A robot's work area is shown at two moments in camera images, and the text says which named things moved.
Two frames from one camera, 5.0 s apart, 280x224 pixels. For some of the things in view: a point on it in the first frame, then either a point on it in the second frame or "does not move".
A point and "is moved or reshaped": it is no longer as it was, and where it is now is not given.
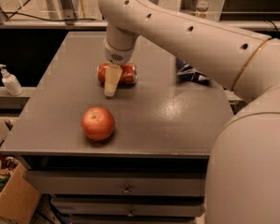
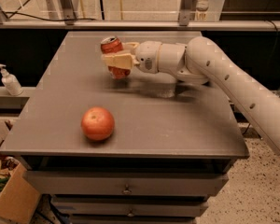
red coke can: (129, 75) is moved or reshaped
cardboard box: (20, 200) does not move
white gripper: (116, 55) -> (147, 56)
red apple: (98, 123) does not move
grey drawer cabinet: (142, 155) does not move
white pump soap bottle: (10, 82) does not move
